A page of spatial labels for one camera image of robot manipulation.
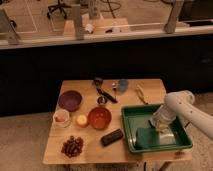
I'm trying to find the black office chair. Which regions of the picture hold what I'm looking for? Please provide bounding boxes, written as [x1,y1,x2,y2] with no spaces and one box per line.
[47,0,70,19]

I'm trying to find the purple bowl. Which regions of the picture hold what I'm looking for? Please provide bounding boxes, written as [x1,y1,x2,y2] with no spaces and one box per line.
[58,90,82,112]

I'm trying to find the dark round lid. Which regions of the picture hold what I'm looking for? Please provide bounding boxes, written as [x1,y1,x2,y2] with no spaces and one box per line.
[93,77,103,86]

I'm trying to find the black handled knife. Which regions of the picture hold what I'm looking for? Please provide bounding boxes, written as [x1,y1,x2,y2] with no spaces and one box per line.
[96,88,118,103]

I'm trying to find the blue cup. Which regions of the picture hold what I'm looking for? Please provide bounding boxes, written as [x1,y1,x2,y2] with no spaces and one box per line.
[118,79,129,93]

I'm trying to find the dark brown rectangular block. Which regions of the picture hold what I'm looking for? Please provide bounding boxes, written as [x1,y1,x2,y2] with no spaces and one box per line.
[101,129,123,146]

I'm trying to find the clear plastic bag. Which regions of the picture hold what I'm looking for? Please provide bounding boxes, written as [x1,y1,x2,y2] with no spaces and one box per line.
[155,129,175,145]

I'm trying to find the bunch of dark grapes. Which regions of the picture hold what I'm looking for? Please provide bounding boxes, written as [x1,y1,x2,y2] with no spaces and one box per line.
[61,136,84,158]

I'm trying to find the white cup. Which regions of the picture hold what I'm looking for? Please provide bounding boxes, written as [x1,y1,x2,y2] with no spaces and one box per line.
[53,109,70,128]

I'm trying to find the metal spoon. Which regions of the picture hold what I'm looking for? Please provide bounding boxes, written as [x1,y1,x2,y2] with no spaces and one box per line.
[112,82,117,98]

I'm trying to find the red bowl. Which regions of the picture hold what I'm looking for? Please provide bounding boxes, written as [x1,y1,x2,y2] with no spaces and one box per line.
[88,107,112,130]

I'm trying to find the small metal cup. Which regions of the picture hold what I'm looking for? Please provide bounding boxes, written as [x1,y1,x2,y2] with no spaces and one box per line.
[97,96,107,106]

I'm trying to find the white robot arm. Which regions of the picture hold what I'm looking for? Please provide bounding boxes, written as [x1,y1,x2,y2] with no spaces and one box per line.
[149,90,213,140]

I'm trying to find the green plastic tray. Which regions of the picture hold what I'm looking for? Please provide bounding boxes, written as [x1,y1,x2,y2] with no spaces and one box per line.
[121,104,193,153]

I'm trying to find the green sponge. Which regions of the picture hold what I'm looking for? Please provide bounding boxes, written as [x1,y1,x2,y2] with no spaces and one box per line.
[135,128,158,149]

